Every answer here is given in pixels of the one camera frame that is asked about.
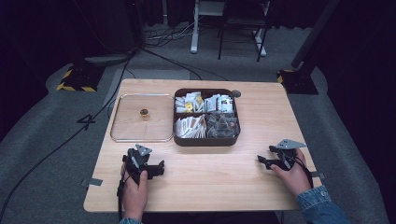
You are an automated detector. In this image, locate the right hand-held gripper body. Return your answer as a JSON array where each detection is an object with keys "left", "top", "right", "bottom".
[{"left": 268, "top": 138, "right": 308, "bottom": 172}]

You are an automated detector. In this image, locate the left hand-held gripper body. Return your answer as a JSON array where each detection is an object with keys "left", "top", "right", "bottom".
[{"left": 121, "top": 144, "right": 154, "bottom": 185}]

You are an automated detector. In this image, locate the person's right hand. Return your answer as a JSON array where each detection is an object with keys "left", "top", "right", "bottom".
[{"left": 270, "top": 147, "right": 313, "bottom": 197}]

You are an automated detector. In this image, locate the person's left hand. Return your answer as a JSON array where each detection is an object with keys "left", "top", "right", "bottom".
[{"left": 120, "top": 163, "right": 149, "bottom": 221}]

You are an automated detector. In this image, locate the clear lid with gold knob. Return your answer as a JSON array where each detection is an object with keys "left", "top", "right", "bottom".
[{"left": 109, "top": 92, "right": 176, "bottom": 144}]

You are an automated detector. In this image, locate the pile of white brown sachets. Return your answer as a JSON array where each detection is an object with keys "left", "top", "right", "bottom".
[{"left": 174, "top": 114, "right": 207, "bottom": 139}]

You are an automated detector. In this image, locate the brown divided box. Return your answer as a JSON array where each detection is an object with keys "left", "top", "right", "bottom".
[{"left": 172, "top": 88, "right": 242, "bottom": 147}]

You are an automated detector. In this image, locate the pile of clear pyramid tea bags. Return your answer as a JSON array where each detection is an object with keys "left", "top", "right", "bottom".
[{"left": 205, "top": 112, "right": 240, "bottom": 139}]

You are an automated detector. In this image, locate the pile of white yellow packets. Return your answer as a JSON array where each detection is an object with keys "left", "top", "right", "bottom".
[{"left": 175, "top": 91, "right": 205, "bottom": 114}]

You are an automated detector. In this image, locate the black yellow striped stand base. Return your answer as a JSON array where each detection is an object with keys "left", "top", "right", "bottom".
[
  {"left": 56, "top": 64, "right": 106, "bottom": 93},
  {"left": 276, "top": 68, "right": 319, "bottom": 95}
]

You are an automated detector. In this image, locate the pile of white dark-printed packets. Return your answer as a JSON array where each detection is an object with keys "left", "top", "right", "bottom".
[{"left": 204, "top": 93, "right": 234, "bottom": 114}]

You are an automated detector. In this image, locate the grey slanted pole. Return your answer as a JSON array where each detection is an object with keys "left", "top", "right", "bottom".
[{"left": 290, "top": 0, "right": 341, "bottom": 69}]

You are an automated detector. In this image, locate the black metal chair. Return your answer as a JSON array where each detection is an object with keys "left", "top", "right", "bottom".
[{"left": 217, "top": 0, "right": 271, "bottom": 63}]

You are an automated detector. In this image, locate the right hand-held gripper cable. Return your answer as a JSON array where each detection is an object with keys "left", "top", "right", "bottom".
[{"left": 290, "top": 154, "right": 315, "bottom": 189}]

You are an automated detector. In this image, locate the hand-held gripper cable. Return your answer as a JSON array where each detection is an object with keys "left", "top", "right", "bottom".
[
  {"left": 116, "top": 174, "right": 129, "bottom": 222},
  {"left": 290, "top": 154, "right": 315, "bottom": 189}
]

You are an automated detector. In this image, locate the left hand-held gripper cable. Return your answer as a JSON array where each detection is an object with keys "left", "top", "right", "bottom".
[{"left": 116, "top": 174, "right": 129, "bottom": 222}]

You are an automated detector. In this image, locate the long black floor cable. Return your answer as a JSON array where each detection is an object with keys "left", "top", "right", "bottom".
[{"left": 0, "top": 46, "right": 141, "bottom": 218}]

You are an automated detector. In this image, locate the bundle of floor cables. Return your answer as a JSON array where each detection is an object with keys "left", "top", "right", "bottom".
[{"left": 143, "top": 18, "right": 200, "bottom": 49}]

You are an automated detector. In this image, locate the white desk frame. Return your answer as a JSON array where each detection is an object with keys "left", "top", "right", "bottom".
[{"left": 190, "top": 0, "right": 269, "bottom": 58}]

